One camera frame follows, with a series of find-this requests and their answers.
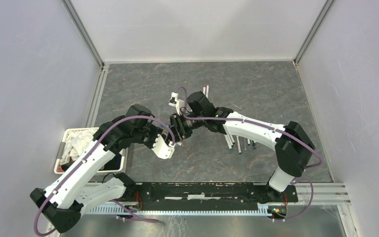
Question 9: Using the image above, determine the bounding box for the white cloth in basket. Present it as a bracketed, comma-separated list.
[60, 127, 98, 165]

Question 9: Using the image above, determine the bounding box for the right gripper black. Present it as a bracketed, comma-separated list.
[165, 112, 206, 143]

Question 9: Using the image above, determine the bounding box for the aluminium frame rail left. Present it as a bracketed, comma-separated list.
[61, 0, 105, 68]

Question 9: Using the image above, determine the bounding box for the teal capped white pen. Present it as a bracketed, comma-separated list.
[224, 135, 233, 151]

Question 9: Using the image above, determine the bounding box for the black capped pen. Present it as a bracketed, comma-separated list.
[227, 135, 235, 146]

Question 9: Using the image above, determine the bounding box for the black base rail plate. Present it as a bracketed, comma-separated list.
[116, 182, 299, 211]

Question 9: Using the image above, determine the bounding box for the purple cable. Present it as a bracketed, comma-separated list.
[33, 115, 176, 237]
[176, 86, 325, 222]

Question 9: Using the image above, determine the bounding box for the white plastic basket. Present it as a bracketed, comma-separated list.
[53, 127, 128, 175]

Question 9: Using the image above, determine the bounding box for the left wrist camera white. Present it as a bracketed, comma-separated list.
[151, 134, 175, 159]

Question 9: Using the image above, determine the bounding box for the blue transparent pen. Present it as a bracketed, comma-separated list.
[236, 136, 242, 155]

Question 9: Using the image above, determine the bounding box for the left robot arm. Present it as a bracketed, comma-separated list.
[30, 104, 177, 237]

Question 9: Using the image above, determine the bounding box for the aluminium frame rail right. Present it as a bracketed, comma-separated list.
[293, 0, 336, 67]

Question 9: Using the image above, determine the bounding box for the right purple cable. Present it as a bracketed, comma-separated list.
[176, 86, 325, 222]

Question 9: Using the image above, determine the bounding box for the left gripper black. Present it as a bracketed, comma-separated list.
[133, 121, 166, 151]

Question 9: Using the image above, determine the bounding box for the aluminium frame rail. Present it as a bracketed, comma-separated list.
[293, 0, 336, 67]
[61, 0, 105, 68]

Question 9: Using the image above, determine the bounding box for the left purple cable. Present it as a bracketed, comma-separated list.
[33, 115, 176, 237]

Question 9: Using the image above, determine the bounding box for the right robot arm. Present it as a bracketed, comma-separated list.
[169, 91, 316, 201]

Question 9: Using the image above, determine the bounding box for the white slotted cable duct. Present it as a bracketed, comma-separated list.
[87, 203, 287, 217]

